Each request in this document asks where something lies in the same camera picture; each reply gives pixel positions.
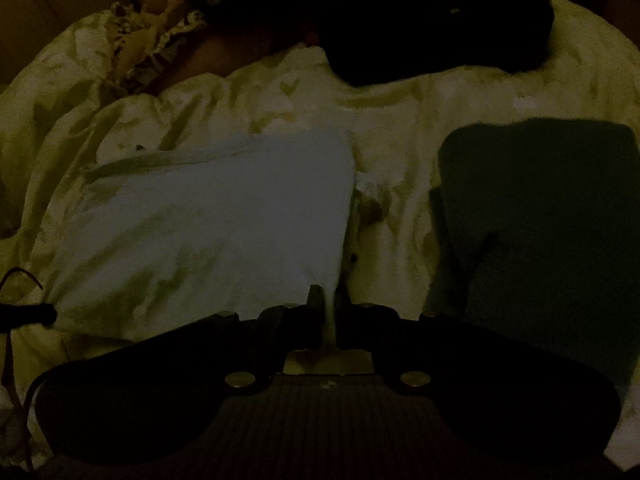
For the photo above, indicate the floral printed cloth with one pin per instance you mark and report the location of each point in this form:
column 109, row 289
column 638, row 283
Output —
column 145, row 35

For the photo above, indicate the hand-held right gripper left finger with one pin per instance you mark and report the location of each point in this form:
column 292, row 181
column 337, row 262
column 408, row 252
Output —
column 314, row 297

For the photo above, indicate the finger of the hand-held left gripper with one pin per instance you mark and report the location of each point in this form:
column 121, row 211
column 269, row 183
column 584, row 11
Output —
column 30, row 316

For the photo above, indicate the white garment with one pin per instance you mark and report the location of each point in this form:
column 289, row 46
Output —
column 210, row 220

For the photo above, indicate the brown cloth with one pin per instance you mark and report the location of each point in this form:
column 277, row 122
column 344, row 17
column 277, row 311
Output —
column 230, row 55

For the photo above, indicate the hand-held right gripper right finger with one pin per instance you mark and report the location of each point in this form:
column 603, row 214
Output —
column 343, row 297

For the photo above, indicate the pale yellow bed sheet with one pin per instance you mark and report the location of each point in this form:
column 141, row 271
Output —
column 400, row 125

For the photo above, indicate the black cloth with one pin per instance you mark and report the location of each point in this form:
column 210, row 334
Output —
column 400, row 15

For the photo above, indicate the dark green cloth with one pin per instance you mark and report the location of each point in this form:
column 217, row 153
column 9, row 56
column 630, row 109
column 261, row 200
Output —
column 540, row 240

